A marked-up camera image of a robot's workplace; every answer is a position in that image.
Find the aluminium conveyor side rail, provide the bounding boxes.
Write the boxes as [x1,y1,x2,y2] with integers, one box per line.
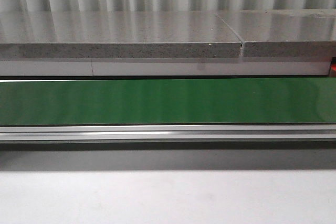
[1,124,335,144]

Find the grey stone slab left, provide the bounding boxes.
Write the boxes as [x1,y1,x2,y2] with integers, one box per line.
[1,12,240,59]

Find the grey stone slab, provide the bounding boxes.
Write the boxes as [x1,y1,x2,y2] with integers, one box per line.
[1,12,240,59]
[217,9,335,59]

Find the grey stone slab right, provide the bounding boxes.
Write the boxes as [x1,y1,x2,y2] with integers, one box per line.
[217,9,335,59]

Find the green conveyor belt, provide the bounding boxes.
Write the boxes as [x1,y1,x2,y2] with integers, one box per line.
[1,78,335,126]

